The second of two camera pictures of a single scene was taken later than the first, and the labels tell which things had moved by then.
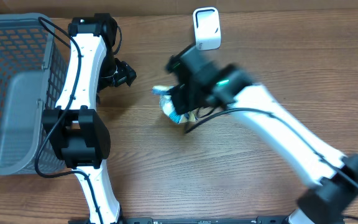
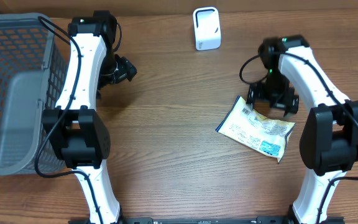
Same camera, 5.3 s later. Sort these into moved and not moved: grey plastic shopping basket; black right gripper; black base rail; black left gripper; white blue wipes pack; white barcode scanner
Moved: white blue wipes pack; black right gripper
Not moved: white barcode scanner; grey plastic shopping basket; black left gripper; black base rail
